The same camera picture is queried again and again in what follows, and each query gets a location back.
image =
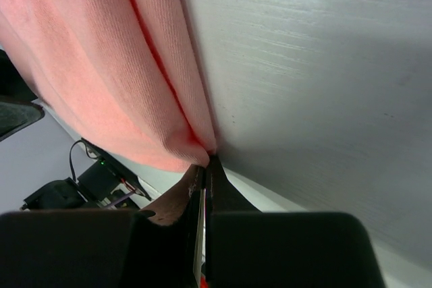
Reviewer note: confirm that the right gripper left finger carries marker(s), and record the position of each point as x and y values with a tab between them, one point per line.
173	236

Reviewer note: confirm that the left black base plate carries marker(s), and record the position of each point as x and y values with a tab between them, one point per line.
105	184

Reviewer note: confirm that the pink t shirt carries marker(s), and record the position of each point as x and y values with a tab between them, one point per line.
121	73

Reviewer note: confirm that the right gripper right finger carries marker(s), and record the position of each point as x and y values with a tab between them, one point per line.
232	237

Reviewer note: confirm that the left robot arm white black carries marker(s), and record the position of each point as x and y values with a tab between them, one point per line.
18	109

